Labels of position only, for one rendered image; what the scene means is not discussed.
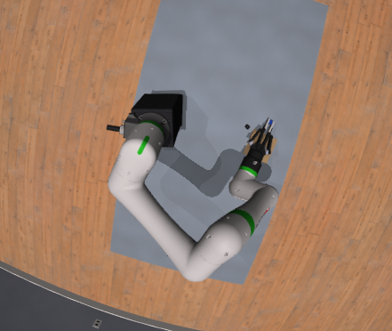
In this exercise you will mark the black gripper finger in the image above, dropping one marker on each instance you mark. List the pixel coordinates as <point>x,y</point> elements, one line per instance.
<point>269,139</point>
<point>260,137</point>

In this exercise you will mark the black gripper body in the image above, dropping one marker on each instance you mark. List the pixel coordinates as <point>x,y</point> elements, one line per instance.
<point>256,154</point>

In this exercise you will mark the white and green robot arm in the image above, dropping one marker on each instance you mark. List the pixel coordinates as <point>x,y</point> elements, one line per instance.
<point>196,261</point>

